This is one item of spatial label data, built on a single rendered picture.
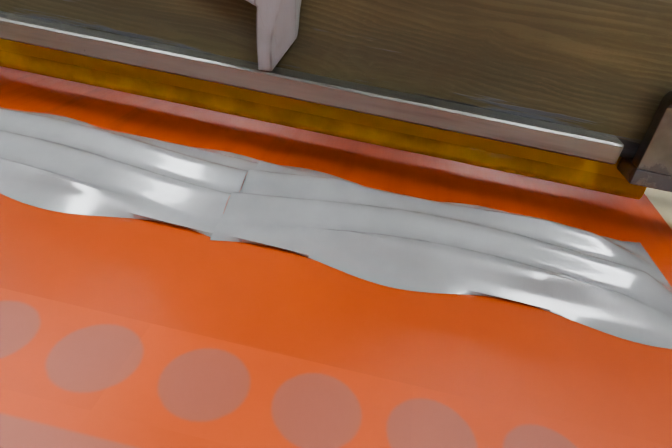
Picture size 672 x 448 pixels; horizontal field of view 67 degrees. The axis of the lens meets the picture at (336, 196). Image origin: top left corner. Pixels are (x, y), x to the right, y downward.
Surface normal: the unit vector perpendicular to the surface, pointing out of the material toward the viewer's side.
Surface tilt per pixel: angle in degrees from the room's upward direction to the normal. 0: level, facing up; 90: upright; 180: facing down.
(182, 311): 0
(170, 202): 26
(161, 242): 0
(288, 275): 0
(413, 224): 32
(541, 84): 90
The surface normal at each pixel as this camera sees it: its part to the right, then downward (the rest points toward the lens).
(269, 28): -0.16, 0.68
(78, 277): 0.16, -0.87
